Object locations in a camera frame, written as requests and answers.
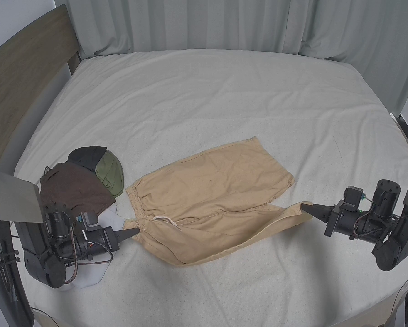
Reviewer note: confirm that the white garment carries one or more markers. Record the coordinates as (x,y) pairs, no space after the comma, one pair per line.
(91,275)

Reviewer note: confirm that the brown garment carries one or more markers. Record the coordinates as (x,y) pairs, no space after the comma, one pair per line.
(74,191)

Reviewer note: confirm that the green garment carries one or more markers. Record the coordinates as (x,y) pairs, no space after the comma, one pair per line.
(110,172)

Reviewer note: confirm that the pale grey curtain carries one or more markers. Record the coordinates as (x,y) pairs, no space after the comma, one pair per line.
(360,19)
(176,12)

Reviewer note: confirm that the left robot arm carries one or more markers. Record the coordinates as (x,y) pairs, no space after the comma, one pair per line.
(37,250)

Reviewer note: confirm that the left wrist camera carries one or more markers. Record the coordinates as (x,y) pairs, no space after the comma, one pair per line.
(89,218)

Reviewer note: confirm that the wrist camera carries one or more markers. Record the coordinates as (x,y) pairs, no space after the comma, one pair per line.
(89,218)
(353,196)

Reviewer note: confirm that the bed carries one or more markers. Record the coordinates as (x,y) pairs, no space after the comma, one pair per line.
(207,97)

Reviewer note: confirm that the beige shorts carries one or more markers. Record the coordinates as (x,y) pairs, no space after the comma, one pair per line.
(207,189)

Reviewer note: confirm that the black garment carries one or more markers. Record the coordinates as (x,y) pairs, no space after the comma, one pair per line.
(85,157)

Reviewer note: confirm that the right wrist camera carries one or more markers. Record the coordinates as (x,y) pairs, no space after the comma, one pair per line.
(353,196)

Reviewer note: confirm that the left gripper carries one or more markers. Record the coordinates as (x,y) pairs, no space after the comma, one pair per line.
(103,241)

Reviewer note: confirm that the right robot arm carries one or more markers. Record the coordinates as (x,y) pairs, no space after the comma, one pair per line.
(391,230)

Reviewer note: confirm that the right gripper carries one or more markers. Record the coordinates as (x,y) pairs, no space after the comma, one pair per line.
(343,223)

